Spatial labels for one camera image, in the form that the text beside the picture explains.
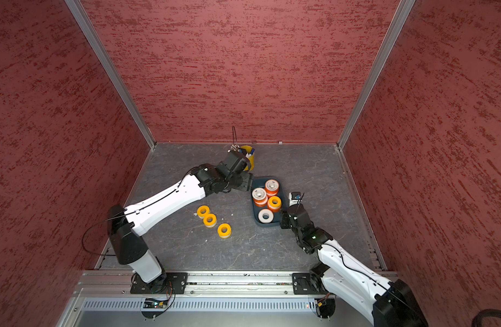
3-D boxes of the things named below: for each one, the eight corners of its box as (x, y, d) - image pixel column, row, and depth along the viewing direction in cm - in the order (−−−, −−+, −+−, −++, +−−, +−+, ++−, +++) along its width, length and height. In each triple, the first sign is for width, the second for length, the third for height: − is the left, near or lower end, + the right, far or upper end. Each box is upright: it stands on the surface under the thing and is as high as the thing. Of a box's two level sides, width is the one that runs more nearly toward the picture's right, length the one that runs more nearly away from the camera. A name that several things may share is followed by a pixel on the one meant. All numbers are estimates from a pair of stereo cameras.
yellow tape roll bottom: (217, 238, 87) (216, 237, 85) (218, 224, 91) (218, 223, 89) (231, 238, 87) (230, 237, 85) (232, 224, 91) (231, 223, 89)
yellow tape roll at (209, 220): (202, 227, 90) (201, 226, 88) (205, 215, 94) (204, 213, 92) (215, 227, 90) (215, 226, 88) (217, 215, 94) (216, 213, 92)
